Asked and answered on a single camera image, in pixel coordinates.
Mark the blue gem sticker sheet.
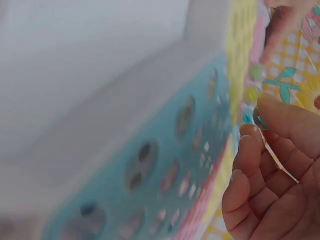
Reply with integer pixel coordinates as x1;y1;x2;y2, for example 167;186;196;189
39;51;237;240

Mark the person's left hand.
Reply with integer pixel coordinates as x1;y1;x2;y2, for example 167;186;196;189
259;0;311;63

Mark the yellow checked flower sticker sheet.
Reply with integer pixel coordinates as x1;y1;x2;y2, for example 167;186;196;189
258;0;320;185

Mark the person's right hand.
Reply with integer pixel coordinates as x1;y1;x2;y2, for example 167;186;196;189
221;96;320;240

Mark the small round teal sticker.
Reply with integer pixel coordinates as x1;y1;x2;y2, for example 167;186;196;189
252;106;270;131

